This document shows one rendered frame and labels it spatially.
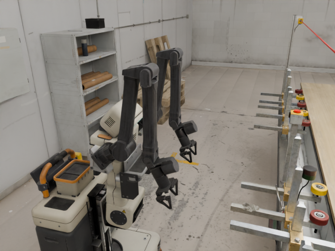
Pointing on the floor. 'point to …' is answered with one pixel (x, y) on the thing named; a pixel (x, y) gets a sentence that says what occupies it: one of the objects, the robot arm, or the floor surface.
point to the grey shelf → (67, 128)
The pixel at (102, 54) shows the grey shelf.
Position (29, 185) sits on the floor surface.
